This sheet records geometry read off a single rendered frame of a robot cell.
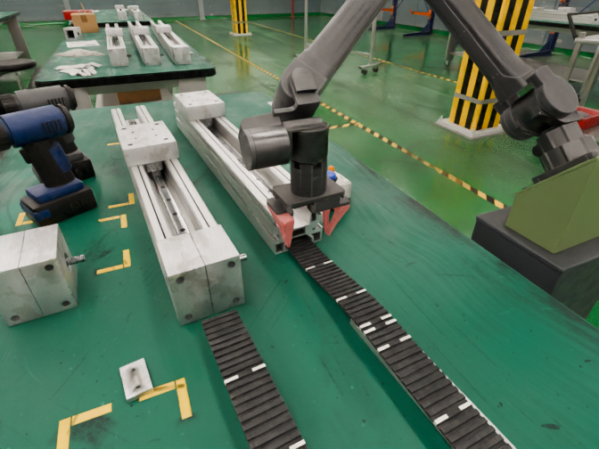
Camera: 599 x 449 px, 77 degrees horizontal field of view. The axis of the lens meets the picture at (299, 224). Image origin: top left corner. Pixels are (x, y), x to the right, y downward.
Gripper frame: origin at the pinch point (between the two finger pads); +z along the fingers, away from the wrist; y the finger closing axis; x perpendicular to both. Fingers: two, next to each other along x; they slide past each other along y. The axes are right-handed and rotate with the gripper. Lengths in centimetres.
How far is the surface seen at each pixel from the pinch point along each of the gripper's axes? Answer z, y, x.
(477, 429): 1.7, -0.8, 36.5
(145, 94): 55, -5, -347
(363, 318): 1.3, 1.3, 19.0
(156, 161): -3.7, 19.2, -35.2
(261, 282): 4.9, 9.8, 2.5
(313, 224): 0.8, -3.0, -3.7
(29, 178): 5, 48, -60
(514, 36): 3, -284, -181
